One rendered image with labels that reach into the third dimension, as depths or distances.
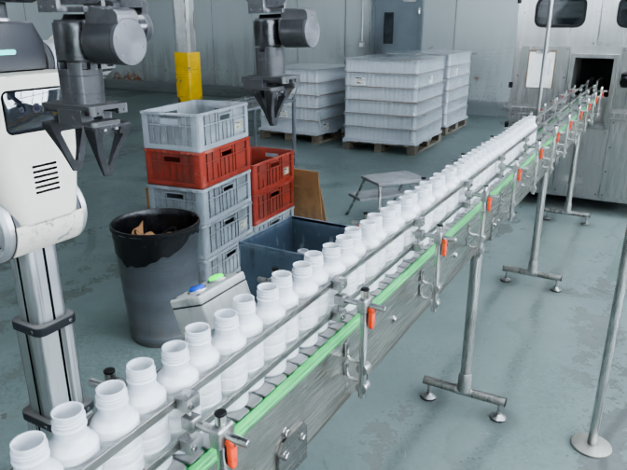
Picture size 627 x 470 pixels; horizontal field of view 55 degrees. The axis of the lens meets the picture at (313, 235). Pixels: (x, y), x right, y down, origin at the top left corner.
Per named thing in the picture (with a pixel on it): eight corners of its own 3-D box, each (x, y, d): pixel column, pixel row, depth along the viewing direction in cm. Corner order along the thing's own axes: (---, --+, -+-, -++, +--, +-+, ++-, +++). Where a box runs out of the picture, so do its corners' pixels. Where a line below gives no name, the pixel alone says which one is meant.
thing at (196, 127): (200, 153, 345) (198, 114, 338) (141, 147, 360) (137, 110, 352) (250, 135, 398) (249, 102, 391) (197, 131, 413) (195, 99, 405)
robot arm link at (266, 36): (263, 15, 120) (246, 14, 115) (293, 13, 117) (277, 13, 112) (265, 50, 122) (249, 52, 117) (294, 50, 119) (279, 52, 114)
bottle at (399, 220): (387, 256, 161) (390, 198, 156) (407, 262, 158) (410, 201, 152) (375, 264, 157) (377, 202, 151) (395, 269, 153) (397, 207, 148)
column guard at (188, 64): (192, 116, 1090) (188, 52, 1054) (175, 114, 1109) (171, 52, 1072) (206, 113, 1123) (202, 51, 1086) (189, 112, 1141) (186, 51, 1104)
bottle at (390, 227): (388, 278, 148) (392, 214, 143) (369, 271, 152) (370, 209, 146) (401, 270, 153) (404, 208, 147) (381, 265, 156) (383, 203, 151)
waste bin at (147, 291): (167, 362, 300) (156, 241, 278) (104, 339, 321) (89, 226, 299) (224, 324, 337) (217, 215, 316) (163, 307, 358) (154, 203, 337)
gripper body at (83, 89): (92, 121, 79) (86, 62, 76) (41, 116, 83) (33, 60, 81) (130, 116, 84) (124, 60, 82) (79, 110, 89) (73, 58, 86)
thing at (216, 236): (205, 261, 367) (203, 227, 360) (151, 252, 382) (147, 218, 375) (254, 231, 420) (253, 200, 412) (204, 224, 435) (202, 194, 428)
